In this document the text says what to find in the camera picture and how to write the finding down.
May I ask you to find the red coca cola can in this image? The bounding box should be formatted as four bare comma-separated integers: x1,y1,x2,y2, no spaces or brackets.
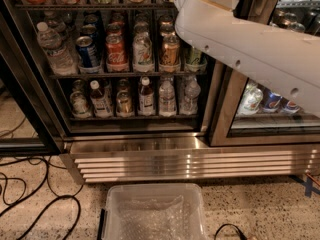
105,34,129,72

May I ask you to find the blue pepsi can behind glass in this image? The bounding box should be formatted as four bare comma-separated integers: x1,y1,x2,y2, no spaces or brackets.
262,90,282,113

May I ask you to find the clear plastic bin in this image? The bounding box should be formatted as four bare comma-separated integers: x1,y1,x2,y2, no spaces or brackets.
101,183,208,240

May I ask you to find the white cap juice bottle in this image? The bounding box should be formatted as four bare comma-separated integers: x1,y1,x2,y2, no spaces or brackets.
90,80,113,118

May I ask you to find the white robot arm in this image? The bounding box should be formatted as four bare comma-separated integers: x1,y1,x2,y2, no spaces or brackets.
173,0,320,117

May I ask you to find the white green 7up can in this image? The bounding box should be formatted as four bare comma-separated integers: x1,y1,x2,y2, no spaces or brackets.
133,34,154,73

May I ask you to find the right glass fridge door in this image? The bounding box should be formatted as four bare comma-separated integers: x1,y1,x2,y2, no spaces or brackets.
210,0,320,146

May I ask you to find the black cable loop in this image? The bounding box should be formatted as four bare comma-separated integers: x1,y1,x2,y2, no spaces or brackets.
213,223,249,240

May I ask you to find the black floor cable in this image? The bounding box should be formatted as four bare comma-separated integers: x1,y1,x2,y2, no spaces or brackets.
0,155,84,240

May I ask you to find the clear water bottle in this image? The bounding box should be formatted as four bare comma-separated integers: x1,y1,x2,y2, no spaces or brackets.
37,22,77,76

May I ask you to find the open left fridge door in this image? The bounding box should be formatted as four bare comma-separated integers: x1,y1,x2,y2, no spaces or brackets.
0,27,64,156

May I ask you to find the gold soda can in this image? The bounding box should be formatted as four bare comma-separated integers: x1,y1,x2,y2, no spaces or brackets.
159,35,180,73

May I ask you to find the white green can behind glass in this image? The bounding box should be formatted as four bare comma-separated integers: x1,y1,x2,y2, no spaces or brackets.
238,85,263,115

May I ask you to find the right small water bottle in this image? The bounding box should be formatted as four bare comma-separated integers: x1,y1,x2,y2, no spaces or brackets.
180,80,201,115

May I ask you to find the dark tea bottle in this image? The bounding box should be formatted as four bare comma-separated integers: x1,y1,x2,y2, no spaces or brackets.
138,77,156,116

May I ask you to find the stainless steel fridge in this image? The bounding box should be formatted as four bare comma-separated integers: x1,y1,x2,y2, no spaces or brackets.
0,0,320,184

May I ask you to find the blue floor tape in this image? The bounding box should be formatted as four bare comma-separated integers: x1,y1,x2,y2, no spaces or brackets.
290,175,320,197

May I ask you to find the small water bottle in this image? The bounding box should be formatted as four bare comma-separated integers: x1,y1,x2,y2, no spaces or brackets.
180,80,201,115
159,80,176,117

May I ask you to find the green soda can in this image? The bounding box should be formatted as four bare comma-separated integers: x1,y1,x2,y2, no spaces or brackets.
185,46,207,73

